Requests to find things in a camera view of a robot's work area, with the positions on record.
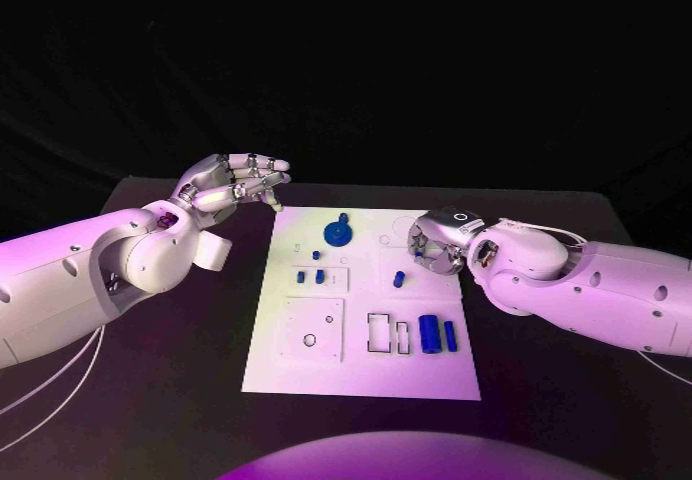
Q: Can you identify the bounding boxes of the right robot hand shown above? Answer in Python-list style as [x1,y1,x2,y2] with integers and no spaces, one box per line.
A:
[405,205,487,276]

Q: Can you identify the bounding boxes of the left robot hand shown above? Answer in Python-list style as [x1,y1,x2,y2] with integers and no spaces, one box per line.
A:
[168,152,292,228]

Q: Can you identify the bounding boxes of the white task board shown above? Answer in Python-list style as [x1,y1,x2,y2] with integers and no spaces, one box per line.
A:
[239,205,482,402]

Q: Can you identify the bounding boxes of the blue gear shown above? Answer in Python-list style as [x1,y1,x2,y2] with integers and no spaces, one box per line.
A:
[321,211,353,248]

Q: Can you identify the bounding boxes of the thick blue cylinder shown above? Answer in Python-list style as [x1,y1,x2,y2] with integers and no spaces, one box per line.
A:
[416,314,443,355]

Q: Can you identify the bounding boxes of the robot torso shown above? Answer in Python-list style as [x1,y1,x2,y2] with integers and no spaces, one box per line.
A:
[213,430,606,480]

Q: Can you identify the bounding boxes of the white cable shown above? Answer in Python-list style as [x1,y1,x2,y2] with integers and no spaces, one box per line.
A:
[0,325,102,416]
[637,350,692,387]
[0,325,106,453]
[498,217,588,249]

